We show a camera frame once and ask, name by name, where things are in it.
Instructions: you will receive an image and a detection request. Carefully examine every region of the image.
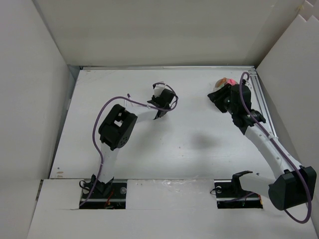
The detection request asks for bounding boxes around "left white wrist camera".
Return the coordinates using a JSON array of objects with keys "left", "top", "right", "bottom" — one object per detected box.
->
[{"left": 153, "top": 82, "right": 165, "bottom": 97}]

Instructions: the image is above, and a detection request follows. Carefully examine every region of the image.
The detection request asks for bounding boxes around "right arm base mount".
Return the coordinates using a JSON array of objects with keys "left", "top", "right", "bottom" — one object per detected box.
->
[{"left": 210, "top": 170, "right": 263, "bottom": 209}]

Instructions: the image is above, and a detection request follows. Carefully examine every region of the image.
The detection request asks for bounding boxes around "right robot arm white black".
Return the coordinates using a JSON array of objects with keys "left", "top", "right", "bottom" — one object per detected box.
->
[{"left": 208, "top": 83, "right": 317, "bottom": 211}]

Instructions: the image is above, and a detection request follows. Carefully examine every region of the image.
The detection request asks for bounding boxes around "white round divided container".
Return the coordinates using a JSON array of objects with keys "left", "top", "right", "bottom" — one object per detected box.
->
[{"left": 213, "top": 78, "right": 228, "bottom": 92}]

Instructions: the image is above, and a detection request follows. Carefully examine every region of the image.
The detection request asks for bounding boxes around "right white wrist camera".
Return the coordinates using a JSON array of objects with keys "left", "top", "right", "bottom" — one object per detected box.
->
[{"left": 244, "top": 79, "right": 253, "bottom": 90}]

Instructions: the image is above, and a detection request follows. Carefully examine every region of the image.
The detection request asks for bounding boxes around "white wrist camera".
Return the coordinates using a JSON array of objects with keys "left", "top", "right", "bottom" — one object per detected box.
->
[
  {"left": 244, "top": 79, "right": 253, "bottom": 90},
  {"left": 153, "top": 82, "right": 165, "bottom": 97}
]

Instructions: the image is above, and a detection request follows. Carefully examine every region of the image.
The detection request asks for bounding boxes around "orange highlighter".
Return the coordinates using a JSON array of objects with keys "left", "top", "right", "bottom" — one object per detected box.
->
[{"left": 216, "top": 78, "right": 227, "bottom": 87}]

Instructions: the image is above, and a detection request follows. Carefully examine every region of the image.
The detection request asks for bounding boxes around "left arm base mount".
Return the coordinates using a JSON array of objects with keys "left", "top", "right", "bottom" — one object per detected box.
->
[{"left": 79, "top": 175, "right": 127, "bottom": 210}]

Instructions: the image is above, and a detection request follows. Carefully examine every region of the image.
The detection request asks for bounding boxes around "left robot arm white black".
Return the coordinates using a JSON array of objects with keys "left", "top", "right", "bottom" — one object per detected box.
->
[{"left": 94, "top": 88, "right": 178, "bottom": 198}]

